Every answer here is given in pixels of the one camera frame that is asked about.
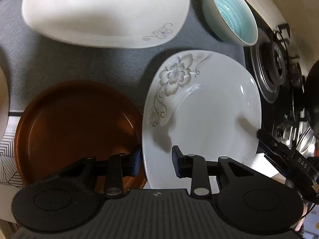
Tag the teal glazed ceramic bowl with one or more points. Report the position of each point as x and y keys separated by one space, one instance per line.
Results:
x=231 y=20

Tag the black pot support grate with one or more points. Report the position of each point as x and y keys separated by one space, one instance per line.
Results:
x=287 y=41

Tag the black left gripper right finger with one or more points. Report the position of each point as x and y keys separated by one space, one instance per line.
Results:
x=225 y=170

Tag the left steel gas burner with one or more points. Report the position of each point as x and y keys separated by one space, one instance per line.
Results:
x=268 y=66

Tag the black gas stove top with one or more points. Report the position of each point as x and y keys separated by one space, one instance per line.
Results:
x=286 y=118

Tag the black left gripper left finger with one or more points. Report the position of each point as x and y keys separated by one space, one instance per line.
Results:
x=104 y=176

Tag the brown round plate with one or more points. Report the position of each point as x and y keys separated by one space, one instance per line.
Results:
x=73 y=120

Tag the grey counter mat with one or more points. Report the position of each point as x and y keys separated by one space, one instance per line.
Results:
x=32 y=63

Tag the large white floral plate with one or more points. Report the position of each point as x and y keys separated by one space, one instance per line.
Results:
x=130 y=24

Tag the white floral square plate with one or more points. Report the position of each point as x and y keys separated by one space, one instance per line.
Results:
x=207 y=104

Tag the patterned white cloth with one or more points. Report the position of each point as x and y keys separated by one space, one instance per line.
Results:
x=11 y=182

